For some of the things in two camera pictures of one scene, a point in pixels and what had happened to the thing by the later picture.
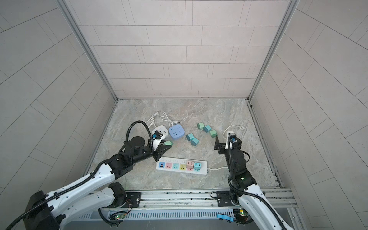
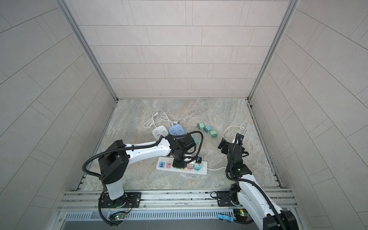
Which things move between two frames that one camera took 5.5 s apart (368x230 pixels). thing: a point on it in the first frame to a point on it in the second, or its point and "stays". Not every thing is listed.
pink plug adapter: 189,166 stays
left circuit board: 120,216 stays
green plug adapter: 213,133 stays
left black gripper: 158,153 to 179,166
